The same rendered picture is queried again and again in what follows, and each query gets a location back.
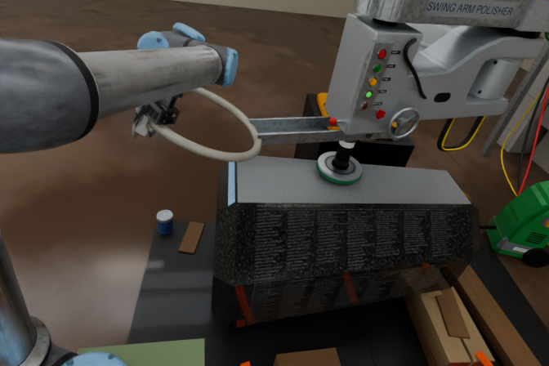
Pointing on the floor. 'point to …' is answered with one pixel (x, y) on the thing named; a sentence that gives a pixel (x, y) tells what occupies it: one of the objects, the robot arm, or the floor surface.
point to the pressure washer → (524, 226)
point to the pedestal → (394, 154)
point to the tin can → (165, 221)
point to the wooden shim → (191, 238)
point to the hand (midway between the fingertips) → (142, 133)
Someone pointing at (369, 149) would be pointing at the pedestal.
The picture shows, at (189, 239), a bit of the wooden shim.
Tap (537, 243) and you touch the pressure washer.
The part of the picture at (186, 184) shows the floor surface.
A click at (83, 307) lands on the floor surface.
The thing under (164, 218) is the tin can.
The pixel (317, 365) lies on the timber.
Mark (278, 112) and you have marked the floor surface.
